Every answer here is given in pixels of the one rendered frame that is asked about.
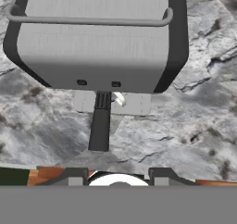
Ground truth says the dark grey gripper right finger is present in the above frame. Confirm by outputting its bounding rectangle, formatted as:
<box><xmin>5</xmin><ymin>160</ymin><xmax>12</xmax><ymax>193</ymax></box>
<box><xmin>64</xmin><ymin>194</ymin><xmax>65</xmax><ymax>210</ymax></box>
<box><xmin>147</xmin><ymin>167</ymin><xmax>198</xmax><ymax>187</ymax></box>

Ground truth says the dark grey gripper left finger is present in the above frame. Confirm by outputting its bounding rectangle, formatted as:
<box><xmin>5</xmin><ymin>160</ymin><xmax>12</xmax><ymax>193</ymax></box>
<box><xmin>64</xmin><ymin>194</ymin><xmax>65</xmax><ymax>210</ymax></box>
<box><xmin>37</xmin><ymin>167</ymin><xmax>91</xmax><ymax>187</ymax></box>

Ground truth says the white round object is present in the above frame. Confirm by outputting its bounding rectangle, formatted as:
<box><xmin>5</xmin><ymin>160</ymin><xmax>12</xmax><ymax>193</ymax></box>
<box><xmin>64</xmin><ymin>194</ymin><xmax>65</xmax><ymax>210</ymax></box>
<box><xmin>88</xmin><ymin>172</ymin><xmax>150</xmax><ymax>187</ymax></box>

